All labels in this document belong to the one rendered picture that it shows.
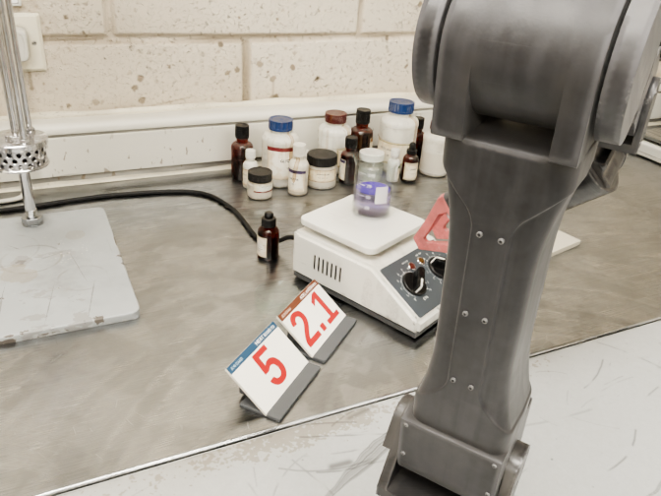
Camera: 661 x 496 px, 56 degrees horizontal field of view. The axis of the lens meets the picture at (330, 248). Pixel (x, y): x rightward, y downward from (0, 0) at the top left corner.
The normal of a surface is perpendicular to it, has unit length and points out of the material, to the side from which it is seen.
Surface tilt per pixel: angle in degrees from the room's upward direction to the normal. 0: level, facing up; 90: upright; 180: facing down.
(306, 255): 90
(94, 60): 90
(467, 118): 90
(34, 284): 0
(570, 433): 0
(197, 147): 90
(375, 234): 0
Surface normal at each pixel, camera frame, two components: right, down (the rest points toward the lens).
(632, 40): -0.44, -0.04
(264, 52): 0.43, 0.46
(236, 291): 0.07, -0.88
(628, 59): -0.49, 0.16
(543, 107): -0.48, 0.78
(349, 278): -0.65, 0.32
